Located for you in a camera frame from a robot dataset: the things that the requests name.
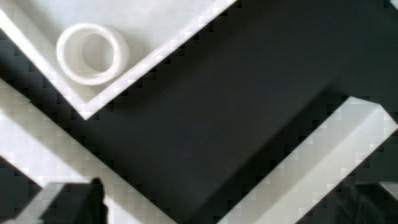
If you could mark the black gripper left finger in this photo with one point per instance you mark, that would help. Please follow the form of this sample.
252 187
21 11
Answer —
66 204

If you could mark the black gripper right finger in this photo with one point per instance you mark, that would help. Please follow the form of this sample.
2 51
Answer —
366 203

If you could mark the white square tabletop part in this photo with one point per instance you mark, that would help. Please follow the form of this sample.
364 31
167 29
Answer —
98 40

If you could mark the white U-shaped obstacle fence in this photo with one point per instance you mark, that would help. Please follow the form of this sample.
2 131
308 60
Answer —
52 159

